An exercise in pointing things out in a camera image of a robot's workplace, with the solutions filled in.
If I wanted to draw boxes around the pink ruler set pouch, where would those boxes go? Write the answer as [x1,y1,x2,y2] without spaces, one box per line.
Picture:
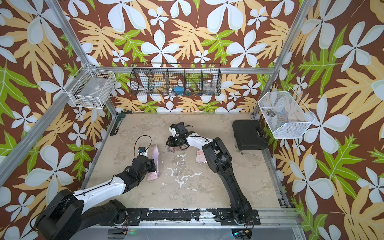
[147,146,160,182]
[196,150,207,163]

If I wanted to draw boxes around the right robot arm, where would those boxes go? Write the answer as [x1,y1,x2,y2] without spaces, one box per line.
[166,122,252,224]

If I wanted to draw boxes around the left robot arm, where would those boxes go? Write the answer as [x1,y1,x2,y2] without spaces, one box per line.
[30,155,159,240]

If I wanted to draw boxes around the blue object in basket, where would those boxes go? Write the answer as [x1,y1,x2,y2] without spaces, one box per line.
[174,86,186,96]

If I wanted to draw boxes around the green black pipe wrench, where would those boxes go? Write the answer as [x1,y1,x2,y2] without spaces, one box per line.
[110,113,126,137]

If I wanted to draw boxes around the black plastic tool case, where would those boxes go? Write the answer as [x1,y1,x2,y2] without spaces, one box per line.
[232,120,268,151]

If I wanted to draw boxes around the small dark object in basket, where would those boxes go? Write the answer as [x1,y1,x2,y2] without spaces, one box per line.
[266,109,276,118]

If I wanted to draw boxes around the white mesh basket right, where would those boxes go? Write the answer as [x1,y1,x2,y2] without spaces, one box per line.
[258,88,315,139]

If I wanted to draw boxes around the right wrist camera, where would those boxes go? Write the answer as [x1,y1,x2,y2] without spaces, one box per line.
[169,126,178,138]

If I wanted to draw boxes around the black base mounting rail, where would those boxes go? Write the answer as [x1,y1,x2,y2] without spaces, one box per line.
[104,208,261,227]

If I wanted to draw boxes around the black wire basket rear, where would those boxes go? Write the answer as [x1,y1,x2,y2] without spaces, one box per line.
[129,63,222,96]

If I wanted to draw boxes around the white wire basket left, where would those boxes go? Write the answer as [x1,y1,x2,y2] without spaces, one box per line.
[65,64,117,109]

